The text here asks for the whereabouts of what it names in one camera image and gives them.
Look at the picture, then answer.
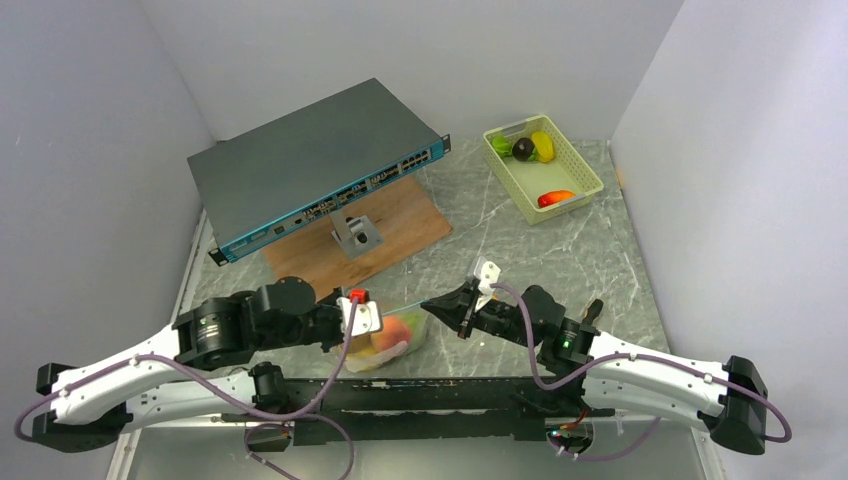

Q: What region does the yellow lemon toy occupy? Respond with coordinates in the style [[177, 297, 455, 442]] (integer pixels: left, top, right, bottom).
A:
[[345, 335, 378, 371]]

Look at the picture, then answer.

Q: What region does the yellow starfruit toy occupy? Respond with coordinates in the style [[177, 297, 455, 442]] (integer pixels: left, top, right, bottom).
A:
[[530, 131, 556, 163]]

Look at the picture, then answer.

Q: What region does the wooden board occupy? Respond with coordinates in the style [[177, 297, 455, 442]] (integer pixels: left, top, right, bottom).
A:
[[263, 176, 452, 298]]

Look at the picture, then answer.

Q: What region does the green starfruit toy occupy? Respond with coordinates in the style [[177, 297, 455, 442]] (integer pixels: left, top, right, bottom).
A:
[[490, 135, 513, 158]]

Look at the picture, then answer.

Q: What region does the pale green plastic basket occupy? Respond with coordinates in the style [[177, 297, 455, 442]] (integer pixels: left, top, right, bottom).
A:
[[483, 115, 604, 225]]

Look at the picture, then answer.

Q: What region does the grey metal bracket stand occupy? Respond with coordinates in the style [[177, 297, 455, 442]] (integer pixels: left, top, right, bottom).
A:
[[330, 209, 383, 260]]

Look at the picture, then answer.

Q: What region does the black yellow screwdriver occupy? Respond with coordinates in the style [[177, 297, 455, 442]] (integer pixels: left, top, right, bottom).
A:
[[581, 299, 604, 325]]

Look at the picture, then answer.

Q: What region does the grey blue network switch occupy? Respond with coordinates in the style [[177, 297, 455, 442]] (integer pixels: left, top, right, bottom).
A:
[[187, 78, 451, 266]]

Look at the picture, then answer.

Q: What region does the green cabbage toy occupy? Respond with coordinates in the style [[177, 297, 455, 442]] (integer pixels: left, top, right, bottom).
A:
[[401, 310, 429, 349]]

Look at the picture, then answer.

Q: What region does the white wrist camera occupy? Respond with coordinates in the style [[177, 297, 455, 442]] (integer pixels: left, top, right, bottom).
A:
[[336, 289, 384, 337], [468, 256, 501, 312]]

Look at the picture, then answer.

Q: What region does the pink peach toy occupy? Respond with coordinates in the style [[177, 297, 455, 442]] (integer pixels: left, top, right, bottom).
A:
[[371, 315, 411, 352]]

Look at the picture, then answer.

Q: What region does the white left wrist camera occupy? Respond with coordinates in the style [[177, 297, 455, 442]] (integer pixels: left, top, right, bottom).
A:
[[336, 289, 384, 337]]

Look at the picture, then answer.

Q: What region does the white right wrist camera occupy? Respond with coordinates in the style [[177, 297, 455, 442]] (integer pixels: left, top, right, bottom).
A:
[[468, 256, 501, 312]]

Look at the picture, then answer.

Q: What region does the clear zip top bag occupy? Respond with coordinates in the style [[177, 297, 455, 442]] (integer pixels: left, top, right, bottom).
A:
[[343, 301, 431, 373]]

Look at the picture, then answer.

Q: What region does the red orange mango toy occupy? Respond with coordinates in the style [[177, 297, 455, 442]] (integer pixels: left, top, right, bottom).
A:
[[537, 190, 576, 208]]

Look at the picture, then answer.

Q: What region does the dark purple mangosteen toy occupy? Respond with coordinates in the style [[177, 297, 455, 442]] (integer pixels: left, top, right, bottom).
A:
[[511, 137, 536, 162]]

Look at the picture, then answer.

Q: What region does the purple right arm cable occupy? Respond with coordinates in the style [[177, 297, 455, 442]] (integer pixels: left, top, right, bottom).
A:
[[488, 282, 793, 464]]

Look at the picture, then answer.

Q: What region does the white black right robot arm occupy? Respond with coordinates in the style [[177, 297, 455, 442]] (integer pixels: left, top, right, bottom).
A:
[[422, 281, 772, 455]]

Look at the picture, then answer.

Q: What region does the black aluminium base frame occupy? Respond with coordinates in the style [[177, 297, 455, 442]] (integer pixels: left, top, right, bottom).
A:
[[105, 198, 723, 480]]

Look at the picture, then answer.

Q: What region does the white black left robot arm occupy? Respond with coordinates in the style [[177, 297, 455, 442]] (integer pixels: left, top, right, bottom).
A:
[[14, 277, 369, 453]]

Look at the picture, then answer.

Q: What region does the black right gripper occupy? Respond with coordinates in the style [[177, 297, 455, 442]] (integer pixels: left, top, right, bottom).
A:
[[422, 280, 540, 349]]

